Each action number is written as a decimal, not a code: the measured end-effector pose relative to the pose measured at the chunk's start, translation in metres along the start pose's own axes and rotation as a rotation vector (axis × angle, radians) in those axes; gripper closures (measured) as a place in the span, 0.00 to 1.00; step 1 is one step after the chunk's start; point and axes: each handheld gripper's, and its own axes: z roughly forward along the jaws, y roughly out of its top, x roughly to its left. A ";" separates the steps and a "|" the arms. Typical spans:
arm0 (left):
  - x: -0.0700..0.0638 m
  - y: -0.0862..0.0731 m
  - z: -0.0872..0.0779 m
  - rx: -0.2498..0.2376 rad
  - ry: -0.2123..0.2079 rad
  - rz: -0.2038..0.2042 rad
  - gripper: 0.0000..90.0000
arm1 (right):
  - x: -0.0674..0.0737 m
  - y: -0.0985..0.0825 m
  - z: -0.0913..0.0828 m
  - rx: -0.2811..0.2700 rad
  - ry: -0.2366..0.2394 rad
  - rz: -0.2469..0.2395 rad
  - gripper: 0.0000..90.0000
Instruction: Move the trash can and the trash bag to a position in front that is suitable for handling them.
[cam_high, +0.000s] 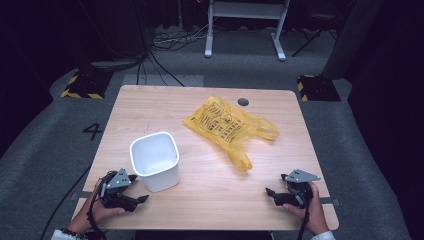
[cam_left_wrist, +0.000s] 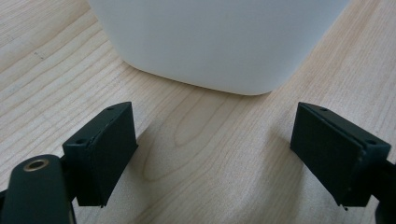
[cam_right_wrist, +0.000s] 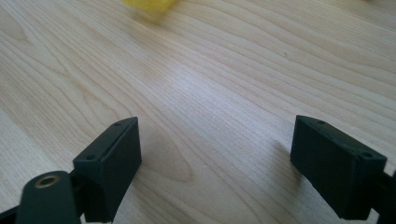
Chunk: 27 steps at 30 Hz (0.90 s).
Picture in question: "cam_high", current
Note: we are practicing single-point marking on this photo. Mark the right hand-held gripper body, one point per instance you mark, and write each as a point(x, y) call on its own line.
point(298, 196)

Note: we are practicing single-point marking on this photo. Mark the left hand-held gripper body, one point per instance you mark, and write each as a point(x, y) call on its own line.
point(116, 196)

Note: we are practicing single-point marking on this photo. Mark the white plastic bin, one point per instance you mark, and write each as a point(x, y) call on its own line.
point(155, 156)

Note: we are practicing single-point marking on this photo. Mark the yellow plastic bag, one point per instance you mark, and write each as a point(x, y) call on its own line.
point(220, 123)

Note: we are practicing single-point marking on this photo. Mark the person's right hand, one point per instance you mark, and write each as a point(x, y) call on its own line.
point(315, 216)

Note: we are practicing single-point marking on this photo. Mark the person's left hand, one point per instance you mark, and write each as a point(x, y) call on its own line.
point(96, 214)

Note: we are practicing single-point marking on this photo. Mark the grey stand base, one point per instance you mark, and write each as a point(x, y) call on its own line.
point(116, 63)

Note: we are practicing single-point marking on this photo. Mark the black tripod stand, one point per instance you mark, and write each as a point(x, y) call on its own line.
point(308, 41)

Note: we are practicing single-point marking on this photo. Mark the grey column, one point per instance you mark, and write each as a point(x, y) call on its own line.
point(350, 40)

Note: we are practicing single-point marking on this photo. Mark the black yellow striped base plate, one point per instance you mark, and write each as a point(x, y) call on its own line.
point(320, 88)
point(86, 85)

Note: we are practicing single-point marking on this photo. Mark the white metal desk frame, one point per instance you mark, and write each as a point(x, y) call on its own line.
point(246, 10)

